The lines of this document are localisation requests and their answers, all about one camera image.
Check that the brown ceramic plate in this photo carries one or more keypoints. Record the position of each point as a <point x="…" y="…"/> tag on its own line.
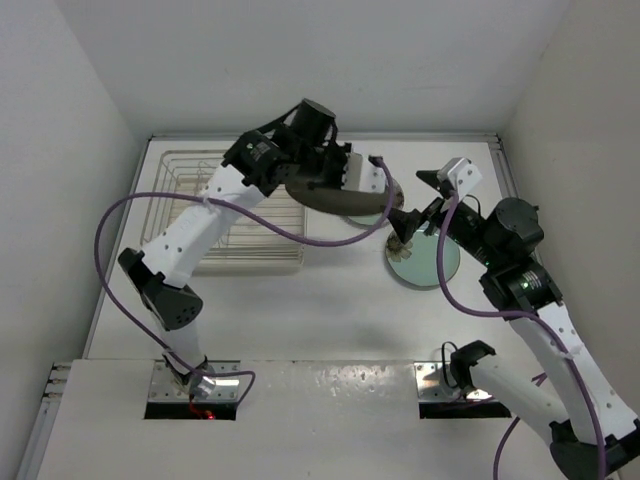
<point x="326" y="196"/>

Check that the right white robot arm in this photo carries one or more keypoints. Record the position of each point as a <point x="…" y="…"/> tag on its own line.
<point x="589" y="431"/>

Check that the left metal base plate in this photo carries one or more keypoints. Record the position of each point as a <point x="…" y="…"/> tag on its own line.
<point x="221" y="384"/>

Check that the green flower plate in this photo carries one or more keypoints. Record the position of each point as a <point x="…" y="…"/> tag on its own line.
<point x="414" y="263"/>
<point x="370" y="220"/>

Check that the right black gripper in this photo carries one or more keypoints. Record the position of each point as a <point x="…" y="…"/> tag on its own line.
<point x="406" y="223"/>

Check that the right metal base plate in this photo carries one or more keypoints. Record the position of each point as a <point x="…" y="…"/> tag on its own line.
<point x="435" y="384"/>

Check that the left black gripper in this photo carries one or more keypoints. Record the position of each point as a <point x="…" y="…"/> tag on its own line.
<point x="338" y="150"/>

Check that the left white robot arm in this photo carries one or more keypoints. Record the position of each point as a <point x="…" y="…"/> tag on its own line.
<point x="161" y="269"/>

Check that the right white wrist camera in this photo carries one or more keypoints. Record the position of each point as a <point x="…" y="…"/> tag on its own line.
<point x="459" y="175"/>

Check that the metal base plate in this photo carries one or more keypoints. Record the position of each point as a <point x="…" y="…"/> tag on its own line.
<point x="221" y="384"/>
<point x="435" y="384"/>

